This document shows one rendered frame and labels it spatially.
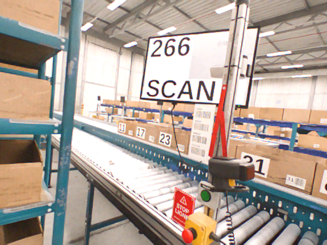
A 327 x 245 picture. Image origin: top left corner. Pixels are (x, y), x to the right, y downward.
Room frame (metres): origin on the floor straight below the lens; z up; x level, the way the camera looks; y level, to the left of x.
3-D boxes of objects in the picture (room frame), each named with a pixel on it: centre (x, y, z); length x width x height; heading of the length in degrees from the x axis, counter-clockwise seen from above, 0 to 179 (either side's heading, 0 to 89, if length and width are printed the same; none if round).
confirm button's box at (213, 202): (0.58, -0.17, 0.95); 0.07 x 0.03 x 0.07; 42
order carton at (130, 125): (2.27, 0.35, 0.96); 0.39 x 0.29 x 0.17; 43
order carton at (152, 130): (1.98, 0.08, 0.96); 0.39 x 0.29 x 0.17; 42
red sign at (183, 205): (0.63, -0.13, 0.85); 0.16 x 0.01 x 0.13; 42
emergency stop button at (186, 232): (0.53, -0.12, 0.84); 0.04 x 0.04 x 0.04; 42
